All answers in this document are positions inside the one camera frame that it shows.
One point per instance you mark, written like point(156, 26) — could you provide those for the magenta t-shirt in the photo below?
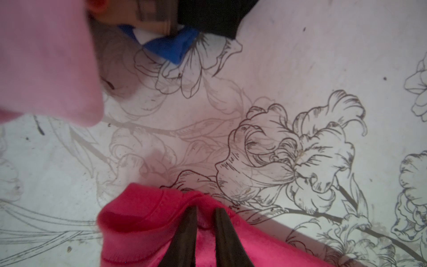
point(138, 226)

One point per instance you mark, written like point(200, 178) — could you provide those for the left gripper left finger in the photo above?
point(181, 252)

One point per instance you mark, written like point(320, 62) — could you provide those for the dark folded clothes stack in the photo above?
point(169, 28)

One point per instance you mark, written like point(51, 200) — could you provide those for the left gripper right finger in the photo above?
point(229, 249)

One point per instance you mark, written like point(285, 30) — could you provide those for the folded light pink t-shirt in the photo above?
point(48, 62)

